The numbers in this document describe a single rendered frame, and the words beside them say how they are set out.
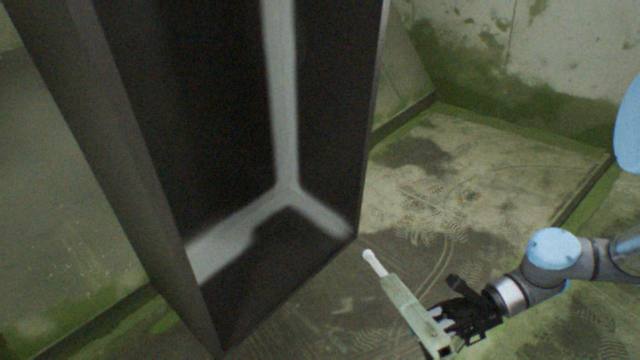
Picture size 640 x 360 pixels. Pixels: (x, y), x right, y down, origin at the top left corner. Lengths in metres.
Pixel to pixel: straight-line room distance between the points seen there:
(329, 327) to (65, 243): 1.13
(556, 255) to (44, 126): 1.86
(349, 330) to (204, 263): 0.65
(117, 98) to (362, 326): 1.37
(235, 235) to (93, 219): 0.73
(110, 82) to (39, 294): 1.50
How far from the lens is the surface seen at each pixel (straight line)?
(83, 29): 0.54
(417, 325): 0.98
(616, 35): 2.50
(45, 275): 1.98
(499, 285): 1.08
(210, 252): 1.44
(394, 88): 2.78
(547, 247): 1.00
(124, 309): 2.02
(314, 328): 1.74
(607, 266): 1.04
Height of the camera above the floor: 1.49
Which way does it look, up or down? 36 degrees down
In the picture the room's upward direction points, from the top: 11 degrees counter-clockwise
